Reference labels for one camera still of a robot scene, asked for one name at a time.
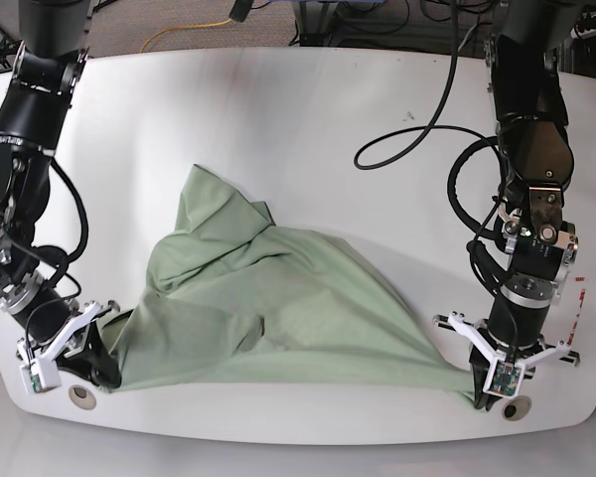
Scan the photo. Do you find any left table cable grommet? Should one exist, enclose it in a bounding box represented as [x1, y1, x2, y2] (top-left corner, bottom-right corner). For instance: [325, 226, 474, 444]
[68, 386, 97, 410]

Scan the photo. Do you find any table cable grommet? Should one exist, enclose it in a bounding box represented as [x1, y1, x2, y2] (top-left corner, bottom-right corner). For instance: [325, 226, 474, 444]
[68, 386, 97, 410]
[502, 396, 532, 422]

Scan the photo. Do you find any green T-shirt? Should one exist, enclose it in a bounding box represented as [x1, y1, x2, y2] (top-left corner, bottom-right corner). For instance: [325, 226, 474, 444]
[98, 166, 474, 398]

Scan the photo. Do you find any right table cable grommet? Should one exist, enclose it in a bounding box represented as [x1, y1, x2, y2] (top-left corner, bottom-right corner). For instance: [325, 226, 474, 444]
[502, 396, 532, 422]

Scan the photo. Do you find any yellow cable on floor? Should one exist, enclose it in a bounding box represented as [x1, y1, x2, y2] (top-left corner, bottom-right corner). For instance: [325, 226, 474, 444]
[139, 17, 232, 54]

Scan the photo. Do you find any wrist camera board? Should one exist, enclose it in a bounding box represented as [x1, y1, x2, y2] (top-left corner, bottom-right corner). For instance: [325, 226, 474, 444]
[490, 364, 521, 397]
[29, 374, 43, 394]

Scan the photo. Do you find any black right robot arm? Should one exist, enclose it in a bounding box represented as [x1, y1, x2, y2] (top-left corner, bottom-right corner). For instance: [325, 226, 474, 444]
[0, 1, 122, 394]

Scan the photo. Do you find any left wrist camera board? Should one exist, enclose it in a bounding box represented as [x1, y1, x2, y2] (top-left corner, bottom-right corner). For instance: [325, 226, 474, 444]
[490, 364, 521, 397]

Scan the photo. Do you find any red tape rectangle marking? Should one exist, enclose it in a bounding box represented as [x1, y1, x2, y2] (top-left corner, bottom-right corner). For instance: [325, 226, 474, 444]
[567, 276, 588, 347]

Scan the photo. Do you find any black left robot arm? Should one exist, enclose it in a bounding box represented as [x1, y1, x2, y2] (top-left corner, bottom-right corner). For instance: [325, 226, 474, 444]
[439, 1, 582, 410]

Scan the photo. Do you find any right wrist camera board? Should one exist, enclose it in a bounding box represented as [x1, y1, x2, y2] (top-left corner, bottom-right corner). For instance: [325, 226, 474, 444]
[29, 374, 43, 394]

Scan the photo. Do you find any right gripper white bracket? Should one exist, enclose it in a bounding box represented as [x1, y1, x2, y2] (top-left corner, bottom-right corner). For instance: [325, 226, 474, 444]
[17, 300, 121, 393]

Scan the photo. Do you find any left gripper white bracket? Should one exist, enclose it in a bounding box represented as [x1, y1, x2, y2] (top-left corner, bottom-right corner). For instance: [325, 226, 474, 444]
[433, 295, 580, 411]

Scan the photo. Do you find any white power strip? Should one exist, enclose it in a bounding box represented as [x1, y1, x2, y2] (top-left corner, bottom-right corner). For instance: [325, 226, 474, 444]
[571, 5, 596, 40]

